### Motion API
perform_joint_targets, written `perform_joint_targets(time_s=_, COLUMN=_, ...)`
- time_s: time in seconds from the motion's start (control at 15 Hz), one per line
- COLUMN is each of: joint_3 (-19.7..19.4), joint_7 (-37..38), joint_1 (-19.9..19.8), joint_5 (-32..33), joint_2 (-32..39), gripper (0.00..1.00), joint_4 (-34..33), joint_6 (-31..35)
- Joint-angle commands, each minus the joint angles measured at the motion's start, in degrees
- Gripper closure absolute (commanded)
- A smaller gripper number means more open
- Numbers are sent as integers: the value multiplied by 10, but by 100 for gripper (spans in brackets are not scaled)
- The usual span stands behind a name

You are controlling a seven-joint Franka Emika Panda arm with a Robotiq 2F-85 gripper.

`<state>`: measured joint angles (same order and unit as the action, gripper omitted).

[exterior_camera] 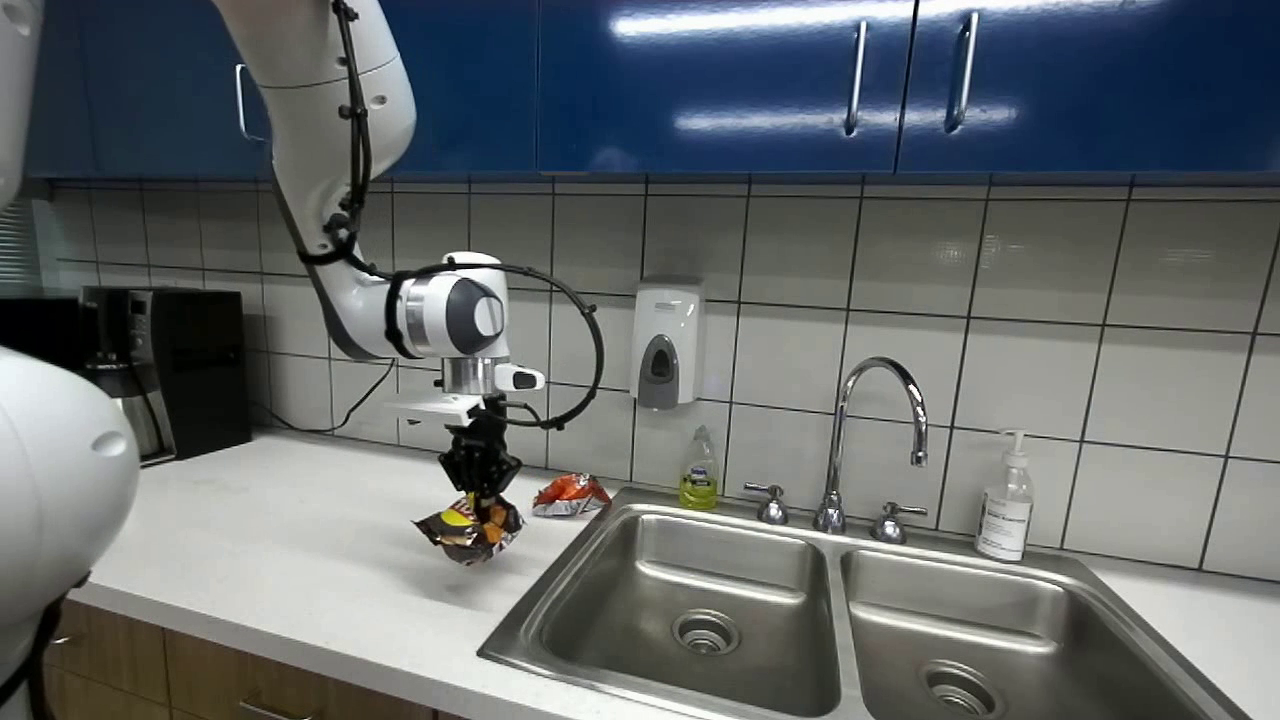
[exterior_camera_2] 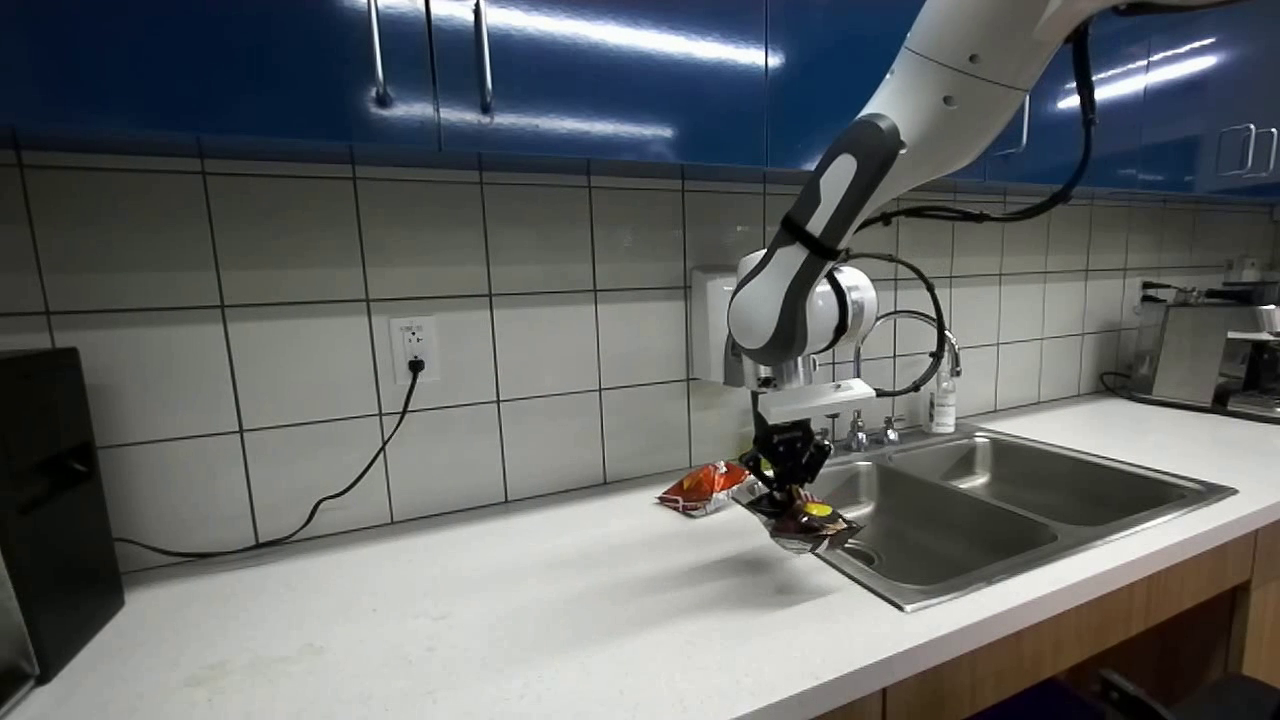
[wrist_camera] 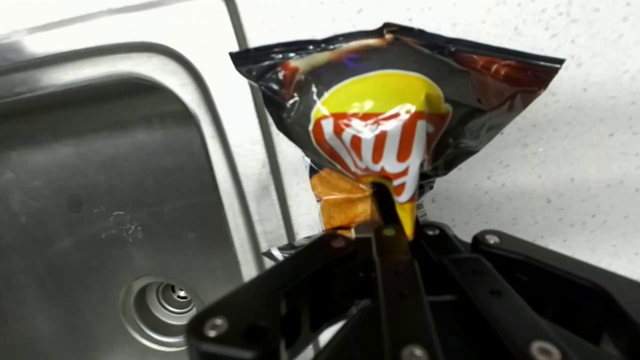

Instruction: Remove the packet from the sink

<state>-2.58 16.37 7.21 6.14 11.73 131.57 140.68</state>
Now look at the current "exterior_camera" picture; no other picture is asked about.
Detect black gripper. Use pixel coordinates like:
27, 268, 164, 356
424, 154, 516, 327
437, 394, 523, 527

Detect red snack packet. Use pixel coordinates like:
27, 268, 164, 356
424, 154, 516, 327
528, 472, 615, 522

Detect stainless steel double sink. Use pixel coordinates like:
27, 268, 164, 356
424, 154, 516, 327
473, 490, 1253, 720

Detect green dish soap bottle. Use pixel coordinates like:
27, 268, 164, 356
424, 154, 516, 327
674, 422, 728, 516

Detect black countertop appliance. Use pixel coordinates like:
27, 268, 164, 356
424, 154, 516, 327
85, 282, 258, 462

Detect wooden base cabinet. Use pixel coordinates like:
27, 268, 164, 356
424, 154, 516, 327
37, 596, 466, 720

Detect chrome gooseneck faucet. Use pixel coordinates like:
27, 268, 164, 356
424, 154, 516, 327
810, 352, 935, 541

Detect blue glossy cabinet door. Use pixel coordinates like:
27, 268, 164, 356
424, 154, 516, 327
376, 0, 550, 185
21, 0, 272, 185
537, 0, 920, 185
894, 0, 1280, 187

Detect clear pump soap bottle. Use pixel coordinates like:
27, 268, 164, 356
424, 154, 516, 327
972, 422, 1041, 568

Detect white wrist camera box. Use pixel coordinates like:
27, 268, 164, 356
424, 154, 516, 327
428, 356, 550, 431

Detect black power cord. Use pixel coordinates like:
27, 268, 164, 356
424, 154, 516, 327
329, 365, 399, 441

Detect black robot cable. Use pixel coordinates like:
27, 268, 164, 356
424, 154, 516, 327
294, 0, 609, 436

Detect white wall soap dispenser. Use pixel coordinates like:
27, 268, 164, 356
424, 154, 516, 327
630, 280, 710, 412

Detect chrome faucet handle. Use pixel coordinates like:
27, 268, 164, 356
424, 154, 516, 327
739, 479, 796, 527
869, 495, 932, 546

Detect silver cabinet handle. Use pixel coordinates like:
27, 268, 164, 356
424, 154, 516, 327
228, 58, 258, 144
944, 9, 984, 139
842, 16, 875, 144

